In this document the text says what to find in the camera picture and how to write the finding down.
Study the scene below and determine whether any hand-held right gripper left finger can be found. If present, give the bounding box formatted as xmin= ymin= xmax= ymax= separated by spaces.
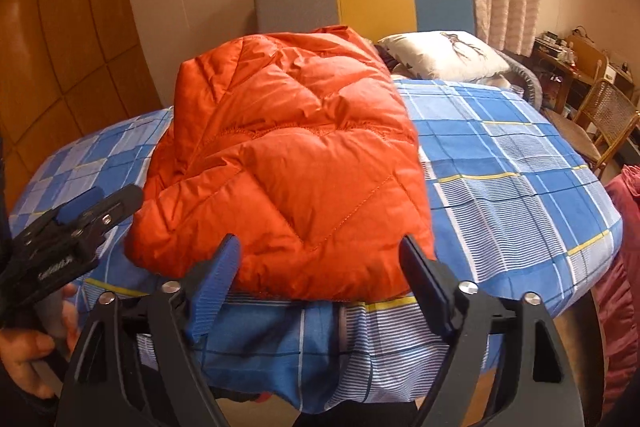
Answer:
xmin=54 ymin=234 xmax=243 ymax=427

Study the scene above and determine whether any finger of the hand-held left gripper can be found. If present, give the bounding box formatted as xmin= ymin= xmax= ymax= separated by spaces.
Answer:
xmin=50 ymin=188 xmax=106 ymax=228
xmin=75 ymin=184 xmax=145 ymax=238

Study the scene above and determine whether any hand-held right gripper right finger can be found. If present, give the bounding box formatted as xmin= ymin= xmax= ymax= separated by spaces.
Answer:
xmin=400 ymin=234 xmax=586 ymax=427

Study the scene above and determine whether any orange down jacket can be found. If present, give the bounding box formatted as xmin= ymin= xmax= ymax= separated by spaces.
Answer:
xmin=124 ymin=25 xmax=435 ymax=303

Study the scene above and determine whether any person's left forearm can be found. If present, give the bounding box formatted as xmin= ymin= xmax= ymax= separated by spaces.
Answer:
xmin=0 ymin=372 xmax=57 ymax=427

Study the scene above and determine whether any person's left hand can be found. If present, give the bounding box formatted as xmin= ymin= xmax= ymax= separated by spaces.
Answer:
xmin=0 ymin=284 xmax=82 ymax=401

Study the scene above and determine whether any blue plaid bed sheet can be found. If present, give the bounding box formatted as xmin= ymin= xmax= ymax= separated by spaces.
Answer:
xmin=10 ymin=74 xmax=626 ymax=415

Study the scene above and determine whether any wooden panelled wardrobe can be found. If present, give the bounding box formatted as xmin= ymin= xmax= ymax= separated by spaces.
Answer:
xmin=0 ymin=0 xmax=168 ymax=188

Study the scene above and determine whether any pink cloth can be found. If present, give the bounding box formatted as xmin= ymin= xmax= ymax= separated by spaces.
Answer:
xmin=595 ymin=164 xmax=640 ymax=414

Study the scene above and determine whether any grey cushion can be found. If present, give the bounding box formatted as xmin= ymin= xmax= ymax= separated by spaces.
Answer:
xmin=492 ymin=49 xmax=544 ymax=108

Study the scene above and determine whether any white printed pillow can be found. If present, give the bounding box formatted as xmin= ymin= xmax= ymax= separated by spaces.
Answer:
xmin=377 ymin=30 xmax=511 ymax=82

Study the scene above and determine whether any wicker chair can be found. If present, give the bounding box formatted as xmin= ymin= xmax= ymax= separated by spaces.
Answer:
xmin=542 ymin=79 xmax=640 ymax=174

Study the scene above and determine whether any wooden desk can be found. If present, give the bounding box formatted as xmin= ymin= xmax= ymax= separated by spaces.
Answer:
xmin=532 ymin=27 xmax=637 ymax=108

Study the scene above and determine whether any grey yellow blue headboard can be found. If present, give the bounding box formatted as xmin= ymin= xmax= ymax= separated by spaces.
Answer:
xmin=252 ymin=0 xmax=476 ymax=46

